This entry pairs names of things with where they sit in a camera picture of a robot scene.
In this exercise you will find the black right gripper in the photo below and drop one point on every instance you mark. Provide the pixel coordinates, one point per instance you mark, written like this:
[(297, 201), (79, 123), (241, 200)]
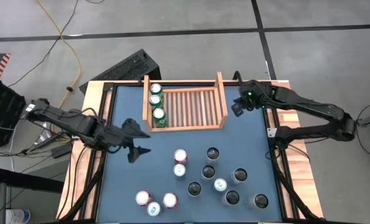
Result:
[(252, 93)]

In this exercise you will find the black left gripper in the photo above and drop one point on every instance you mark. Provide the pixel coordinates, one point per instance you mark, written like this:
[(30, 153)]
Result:
[(127, 129)]

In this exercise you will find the green Sprite can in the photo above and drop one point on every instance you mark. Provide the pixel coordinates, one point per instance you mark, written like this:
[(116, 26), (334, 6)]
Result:
[(154, 100), (159, 114), (156, 89)]

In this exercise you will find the red Coca-Cola can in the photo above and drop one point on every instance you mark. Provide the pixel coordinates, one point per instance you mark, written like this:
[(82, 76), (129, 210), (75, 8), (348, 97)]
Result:
[(180, 156), (170, 200), (143, 198)]

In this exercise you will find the white Celsius Arctic Vibe can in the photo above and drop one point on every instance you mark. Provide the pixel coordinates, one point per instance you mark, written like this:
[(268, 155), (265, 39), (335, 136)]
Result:
[(240, 175), (208, 172)]

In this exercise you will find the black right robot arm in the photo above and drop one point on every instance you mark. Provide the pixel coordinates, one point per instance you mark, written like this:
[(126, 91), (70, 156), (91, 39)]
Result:
[(312, 105)]

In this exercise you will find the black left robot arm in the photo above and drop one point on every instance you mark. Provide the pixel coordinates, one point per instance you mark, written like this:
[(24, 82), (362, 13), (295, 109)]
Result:
[(79, 124)]

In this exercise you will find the wooden slatted shelf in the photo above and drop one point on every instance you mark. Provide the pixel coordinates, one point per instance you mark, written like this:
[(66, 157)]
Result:
[(191, 105)]

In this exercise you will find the silver blue Red Bull can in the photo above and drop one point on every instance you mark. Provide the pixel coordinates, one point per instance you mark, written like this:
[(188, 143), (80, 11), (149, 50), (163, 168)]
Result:
[(179, 170), (154, 208), (220, 184)]

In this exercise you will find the white Celsius Tropical Vibe can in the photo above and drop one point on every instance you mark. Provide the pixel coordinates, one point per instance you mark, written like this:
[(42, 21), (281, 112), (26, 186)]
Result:
[(194, 188)]

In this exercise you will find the black power adapter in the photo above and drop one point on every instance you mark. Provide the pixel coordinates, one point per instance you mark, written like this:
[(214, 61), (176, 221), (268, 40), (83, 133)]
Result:
[(60, 151)]

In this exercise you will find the black floor beam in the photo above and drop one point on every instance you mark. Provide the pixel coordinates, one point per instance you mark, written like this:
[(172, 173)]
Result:
[(26, 180)]

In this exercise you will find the black plastic crate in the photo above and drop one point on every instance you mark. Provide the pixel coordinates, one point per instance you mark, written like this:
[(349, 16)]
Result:
[(7, 112)]

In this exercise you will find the white plastic jug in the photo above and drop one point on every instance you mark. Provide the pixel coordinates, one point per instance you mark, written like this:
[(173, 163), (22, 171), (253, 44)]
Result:
[(17, 216)]

